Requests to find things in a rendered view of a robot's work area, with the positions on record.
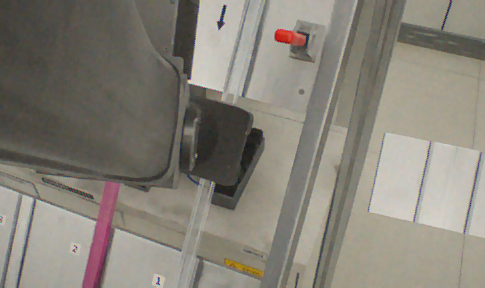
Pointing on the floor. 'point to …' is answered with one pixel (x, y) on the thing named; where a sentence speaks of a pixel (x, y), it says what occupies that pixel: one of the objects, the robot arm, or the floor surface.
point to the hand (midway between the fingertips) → (218, 136)
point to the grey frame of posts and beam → (362, 129)
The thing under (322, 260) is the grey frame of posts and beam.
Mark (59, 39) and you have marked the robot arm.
